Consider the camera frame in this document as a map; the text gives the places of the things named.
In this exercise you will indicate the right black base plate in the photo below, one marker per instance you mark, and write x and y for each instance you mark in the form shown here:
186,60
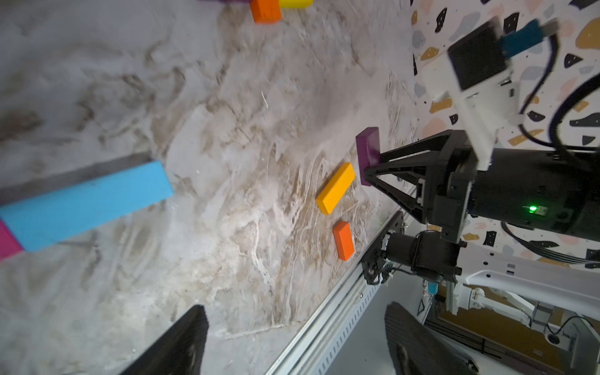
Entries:
376,269

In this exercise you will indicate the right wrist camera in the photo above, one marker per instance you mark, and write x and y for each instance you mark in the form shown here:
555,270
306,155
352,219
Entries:
476,73

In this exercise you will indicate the purple block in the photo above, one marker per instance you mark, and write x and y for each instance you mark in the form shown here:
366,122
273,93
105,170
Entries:
368,151

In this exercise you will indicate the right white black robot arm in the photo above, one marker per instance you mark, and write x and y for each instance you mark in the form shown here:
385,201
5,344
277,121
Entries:
555,191

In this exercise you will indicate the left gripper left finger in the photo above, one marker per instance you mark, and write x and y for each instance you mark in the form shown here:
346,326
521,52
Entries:
179,350

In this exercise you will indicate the light blue long block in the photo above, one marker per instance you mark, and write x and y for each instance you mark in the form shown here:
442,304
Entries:
47,219

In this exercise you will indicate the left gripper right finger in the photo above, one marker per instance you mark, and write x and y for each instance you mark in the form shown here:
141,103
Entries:
415,350

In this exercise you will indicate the orange long block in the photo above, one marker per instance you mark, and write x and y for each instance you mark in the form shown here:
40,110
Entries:
266,11

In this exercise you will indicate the amber long block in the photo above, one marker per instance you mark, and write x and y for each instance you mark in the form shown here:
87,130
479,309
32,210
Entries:
335,189

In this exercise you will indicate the magenta block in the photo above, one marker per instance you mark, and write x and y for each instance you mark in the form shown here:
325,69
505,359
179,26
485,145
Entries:
9,246

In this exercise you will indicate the orange short block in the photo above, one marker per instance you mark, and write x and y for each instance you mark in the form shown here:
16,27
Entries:
343,238

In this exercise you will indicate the yellow short block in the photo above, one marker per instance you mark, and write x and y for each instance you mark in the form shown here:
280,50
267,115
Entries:
295,4

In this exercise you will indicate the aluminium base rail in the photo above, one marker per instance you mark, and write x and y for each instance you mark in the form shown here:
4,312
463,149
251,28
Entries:
314,348

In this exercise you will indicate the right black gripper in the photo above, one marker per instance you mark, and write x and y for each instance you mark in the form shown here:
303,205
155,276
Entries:
442,169

